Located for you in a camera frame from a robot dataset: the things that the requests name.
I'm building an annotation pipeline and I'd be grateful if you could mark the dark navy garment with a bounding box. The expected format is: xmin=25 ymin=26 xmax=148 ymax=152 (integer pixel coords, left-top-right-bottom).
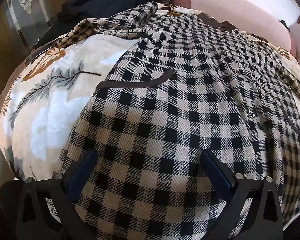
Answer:
xmin=39 ymin=0 xmax=182 ymax=46

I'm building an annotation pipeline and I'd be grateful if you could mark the black and beige checked shirt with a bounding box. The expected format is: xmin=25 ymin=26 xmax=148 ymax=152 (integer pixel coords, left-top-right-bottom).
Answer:
xmin=49 ymin=1 xmax=300 ymax=240

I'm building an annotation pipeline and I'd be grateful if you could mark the pink padded headboard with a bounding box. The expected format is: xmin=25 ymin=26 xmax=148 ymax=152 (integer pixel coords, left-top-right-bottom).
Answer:
xmin=169 ymin=0 xmax=300 ymax=65

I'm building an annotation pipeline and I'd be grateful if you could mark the leaf print plush blanket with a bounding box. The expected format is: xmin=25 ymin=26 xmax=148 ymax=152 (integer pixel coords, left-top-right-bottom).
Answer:
xmin=0 ymin=2 xmax=300 ymax=180

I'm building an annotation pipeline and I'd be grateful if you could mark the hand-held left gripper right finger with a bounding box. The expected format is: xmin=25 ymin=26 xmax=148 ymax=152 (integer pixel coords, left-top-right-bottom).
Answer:
xmin=200 ymin=148 xmax=284 ymax=240

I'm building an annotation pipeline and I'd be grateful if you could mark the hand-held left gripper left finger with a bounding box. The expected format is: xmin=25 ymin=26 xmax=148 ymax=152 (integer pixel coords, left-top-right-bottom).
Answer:
xmin=15 ymin=149 xmax=98 ymax=240

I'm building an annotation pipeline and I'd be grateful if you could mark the wooden cabinet with glass door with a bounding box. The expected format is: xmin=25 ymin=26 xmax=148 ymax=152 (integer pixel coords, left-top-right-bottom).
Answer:
xmin=0 ymin=0 xmax=78 ymax=85

